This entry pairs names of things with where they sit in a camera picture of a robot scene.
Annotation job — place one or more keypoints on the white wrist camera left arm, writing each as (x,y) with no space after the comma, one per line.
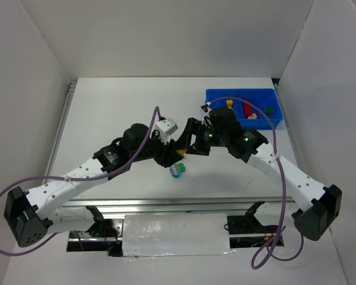
(166,127)

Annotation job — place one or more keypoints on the small yellow lego brick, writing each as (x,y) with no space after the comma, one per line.
(229,104)

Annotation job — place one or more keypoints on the silver foil covered board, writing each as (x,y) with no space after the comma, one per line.
(156,235)

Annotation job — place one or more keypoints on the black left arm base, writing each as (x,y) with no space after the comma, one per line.
(108,240)

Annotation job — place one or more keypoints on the aluminium frame rail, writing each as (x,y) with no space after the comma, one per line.
(170,205)

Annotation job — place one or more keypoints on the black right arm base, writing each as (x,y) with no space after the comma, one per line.
(247,232)

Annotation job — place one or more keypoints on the blue plastic bin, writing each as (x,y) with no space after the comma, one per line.
(251,105)

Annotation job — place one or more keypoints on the small green lego brick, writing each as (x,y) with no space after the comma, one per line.
(181,167)

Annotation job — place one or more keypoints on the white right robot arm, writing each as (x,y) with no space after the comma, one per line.
(318,204)

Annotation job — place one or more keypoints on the red lego brick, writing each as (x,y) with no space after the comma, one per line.
(247,109)

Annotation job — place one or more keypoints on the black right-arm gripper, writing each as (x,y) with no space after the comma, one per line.
(194,138)

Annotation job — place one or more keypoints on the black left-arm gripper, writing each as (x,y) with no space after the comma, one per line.
(166,155)

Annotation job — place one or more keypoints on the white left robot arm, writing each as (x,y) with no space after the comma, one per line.
(34,213)

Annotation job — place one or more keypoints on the flower printed lego piece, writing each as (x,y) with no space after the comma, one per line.
(253,116)

